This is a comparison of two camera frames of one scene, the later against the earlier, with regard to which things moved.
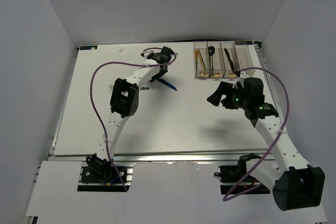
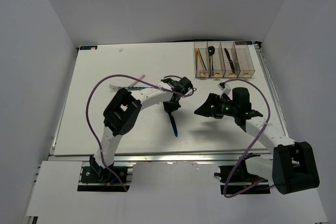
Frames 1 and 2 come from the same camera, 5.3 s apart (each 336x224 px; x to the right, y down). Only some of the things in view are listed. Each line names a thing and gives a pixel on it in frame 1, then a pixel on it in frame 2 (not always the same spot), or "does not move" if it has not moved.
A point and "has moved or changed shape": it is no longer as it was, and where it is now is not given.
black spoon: x=211 y=50 does not move
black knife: x=230 y=61 does not move
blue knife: x=168 y=84 has moved or changed shape
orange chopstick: x=202 y=59 does not move
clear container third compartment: x=230 y=47 does not move
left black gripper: x=157 y=76 → x=171 y=108
